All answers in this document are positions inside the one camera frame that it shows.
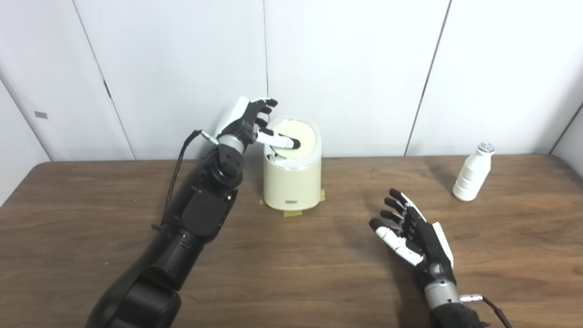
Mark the small white plastic bottle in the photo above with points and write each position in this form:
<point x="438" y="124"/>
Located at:
<point x="471" y="177"/>

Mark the small gray wall label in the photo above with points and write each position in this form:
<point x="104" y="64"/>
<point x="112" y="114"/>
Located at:
<point x="41" y="115"/>

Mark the cream-colored bin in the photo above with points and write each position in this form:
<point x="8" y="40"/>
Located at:
<point x="291" y="187"/>

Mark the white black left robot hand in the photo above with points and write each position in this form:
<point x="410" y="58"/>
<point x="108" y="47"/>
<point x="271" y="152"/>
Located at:
<point x="246" y="120"/>

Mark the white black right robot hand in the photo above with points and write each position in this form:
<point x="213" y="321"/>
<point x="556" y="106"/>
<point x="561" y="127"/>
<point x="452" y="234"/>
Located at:
<point x="430" y="246"/>

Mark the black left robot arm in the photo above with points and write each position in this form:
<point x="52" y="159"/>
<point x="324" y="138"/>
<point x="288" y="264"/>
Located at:
<point x="200" y="214"/>

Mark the black wall panel hinge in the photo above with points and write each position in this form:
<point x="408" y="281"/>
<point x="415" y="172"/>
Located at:
<point x="107" y="89"/>

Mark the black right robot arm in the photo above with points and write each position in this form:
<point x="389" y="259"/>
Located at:
<point x="451" y="314"/>

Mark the cream round bin lid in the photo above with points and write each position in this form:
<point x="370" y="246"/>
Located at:
<point x="305" y="136"/>

